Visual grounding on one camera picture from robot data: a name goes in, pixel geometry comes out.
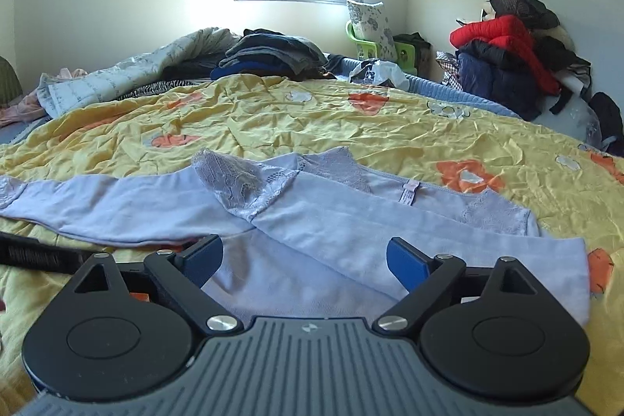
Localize black backpack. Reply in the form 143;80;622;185
588;92;624;149

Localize white plastic bag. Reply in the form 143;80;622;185
348;58;410;88

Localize yellow carrot print quilt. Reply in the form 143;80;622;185
0;74;624;397

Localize green plastic chair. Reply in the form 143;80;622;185
345;20;417;71

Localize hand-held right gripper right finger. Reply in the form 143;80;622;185
372;237;543;339

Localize grey patterned quilt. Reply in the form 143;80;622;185
36;26;242;117

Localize heap of jackets red and navy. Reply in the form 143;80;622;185
449;15;561;92

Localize lavender lace long-sleeve top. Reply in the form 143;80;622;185
0;146;590;329

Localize checkered cloth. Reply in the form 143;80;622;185
435;50;461;88

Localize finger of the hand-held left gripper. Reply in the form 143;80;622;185
0;231;98;275

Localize pink cloth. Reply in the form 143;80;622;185
0;67;86;127

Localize dark bag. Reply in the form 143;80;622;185
392;32;432;78

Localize stack of folded dark clothes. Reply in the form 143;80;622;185
212;27;327;80

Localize grey floral pillow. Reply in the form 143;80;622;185
347;0;395;63

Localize black white striped cloth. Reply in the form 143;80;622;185
117;79;196;100

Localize black and white clothes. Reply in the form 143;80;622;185
536;26;593;105

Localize green cushion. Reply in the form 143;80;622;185
0;57;23;105

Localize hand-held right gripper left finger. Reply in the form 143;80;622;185
63;235;245;335

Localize clear plastic storage bag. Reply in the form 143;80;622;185
548;92;600;144

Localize black mesh garment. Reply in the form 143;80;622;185
489;0;560;32

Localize navy puffer jacket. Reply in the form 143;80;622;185
456;41;551;122

